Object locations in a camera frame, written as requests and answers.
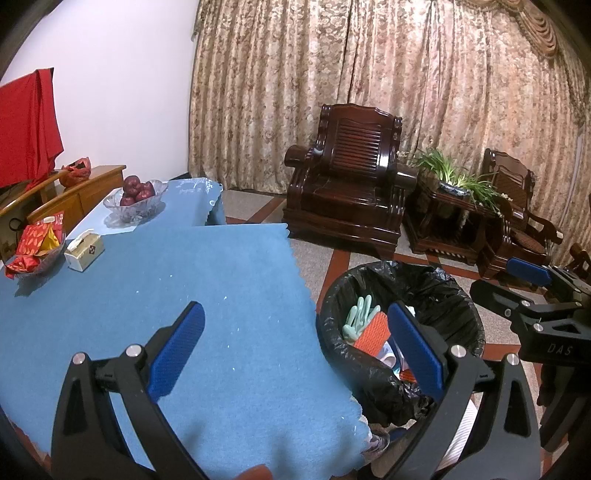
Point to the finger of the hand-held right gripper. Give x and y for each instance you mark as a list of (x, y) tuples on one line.
[(494, 295), (526, 271)]

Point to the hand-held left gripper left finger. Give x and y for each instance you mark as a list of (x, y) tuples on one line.
[(178, 350)]

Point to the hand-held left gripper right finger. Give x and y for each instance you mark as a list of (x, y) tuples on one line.
[(415, 350)]

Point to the orange mesh scrubber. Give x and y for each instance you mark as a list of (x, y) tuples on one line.
[(408, 376), (374, 333)]

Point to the white toothpaste tube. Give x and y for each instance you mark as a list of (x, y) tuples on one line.
[(385, 354)]

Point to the waste bin with black bag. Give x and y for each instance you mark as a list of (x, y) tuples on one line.
[(443, 295)]

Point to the green rubber glove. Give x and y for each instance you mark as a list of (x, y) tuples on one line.
[(358, 318)]

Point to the dark wooden chair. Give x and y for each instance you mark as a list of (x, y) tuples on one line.
[(579, 258)]

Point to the dark wooden side table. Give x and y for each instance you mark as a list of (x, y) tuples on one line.
[(443, 226)]

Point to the dark wooden armchair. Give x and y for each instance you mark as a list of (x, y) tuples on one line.
[(341, 198), (512, 184)]

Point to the person's white striped clothing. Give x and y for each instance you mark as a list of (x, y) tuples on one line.
[(457, 438)]

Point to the tissue box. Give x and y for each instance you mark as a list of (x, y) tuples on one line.
[(85, 254)]

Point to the potted green plant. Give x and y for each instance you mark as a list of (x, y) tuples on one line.
[(443, 166)]

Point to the glass fruit bowl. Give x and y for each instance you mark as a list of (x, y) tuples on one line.
[(138, 213)]

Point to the light blue tablecloth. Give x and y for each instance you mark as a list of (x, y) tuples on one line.
[(194, 203)]

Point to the glass snack dish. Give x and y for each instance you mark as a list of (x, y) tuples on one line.
[(46, 264)]

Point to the dark red apple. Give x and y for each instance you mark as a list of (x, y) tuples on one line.
[(127, 201), (131, 182), (147, 189)]

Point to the yellow snack packet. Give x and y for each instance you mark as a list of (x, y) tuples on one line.
[(51, 240)]

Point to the red patterned snack packet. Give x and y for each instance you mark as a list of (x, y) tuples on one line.
[(32, 240), (21, 266)]

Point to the light wooden cabinet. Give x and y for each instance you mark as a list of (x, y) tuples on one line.
[(99, 184)]

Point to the red patterned bag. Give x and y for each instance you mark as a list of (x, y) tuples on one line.
[(78, 170)]

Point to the red cloth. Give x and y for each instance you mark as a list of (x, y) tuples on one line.
[(23, 129)]

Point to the beige floral curtain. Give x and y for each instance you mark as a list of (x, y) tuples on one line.
[(323, 69)]

